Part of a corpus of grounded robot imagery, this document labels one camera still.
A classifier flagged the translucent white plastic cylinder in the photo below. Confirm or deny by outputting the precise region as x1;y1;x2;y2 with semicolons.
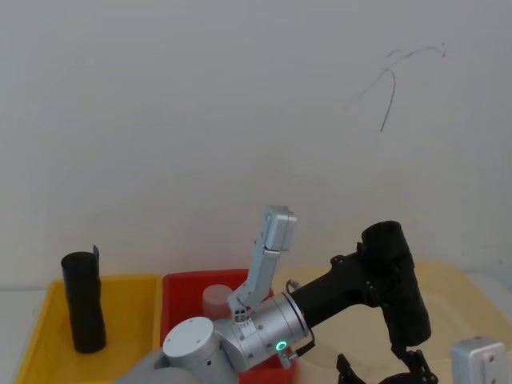
201;283;238;322

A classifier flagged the red plastic bin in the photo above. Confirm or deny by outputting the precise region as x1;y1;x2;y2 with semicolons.
159;268;300;384

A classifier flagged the tall black rolled tube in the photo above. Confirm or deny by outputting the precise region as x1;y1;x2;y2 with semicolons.
60;244;108;355

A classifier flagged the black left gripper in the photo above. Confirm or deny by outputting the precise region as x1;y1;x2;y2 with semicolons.
290;240;402;329

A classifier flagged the wide black plastic tube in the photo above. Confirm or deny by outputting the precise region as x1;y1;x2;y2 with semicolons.
360;219;433;355

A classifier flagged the yellow plastic bin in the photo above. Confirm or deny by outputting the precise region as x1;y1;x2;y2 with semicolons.
14;273;162;384

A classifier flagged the cream plastic tray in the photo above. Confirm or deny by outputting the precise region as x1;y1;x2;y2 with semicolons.
274;258;512;384

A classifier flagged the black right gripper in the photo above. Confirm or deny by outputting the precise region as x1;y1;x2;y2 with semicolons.
335;346;438;384

